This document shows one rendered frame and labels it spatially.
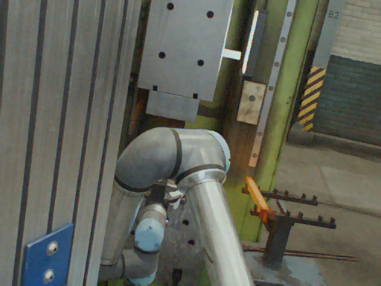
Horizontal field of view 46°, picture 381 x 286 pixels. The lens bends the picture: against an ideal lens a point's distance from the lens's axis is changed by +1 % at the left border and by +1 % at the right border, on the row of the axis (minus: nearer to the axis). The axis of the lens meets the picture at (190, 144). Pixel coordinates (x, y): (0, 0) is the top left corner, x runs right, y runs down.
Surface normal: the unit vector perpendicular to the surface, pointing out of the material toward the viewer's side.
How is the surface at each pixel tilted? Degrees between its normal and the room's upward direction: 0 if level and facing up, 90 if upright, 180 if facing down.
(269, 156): 90
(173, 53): 90
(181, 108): 90
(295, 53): 90
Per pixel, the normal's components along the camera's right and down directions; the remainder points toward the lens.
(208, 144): 0.50, -0.50
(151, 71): -0.03, 0.25
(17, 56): 0.89, 0.28
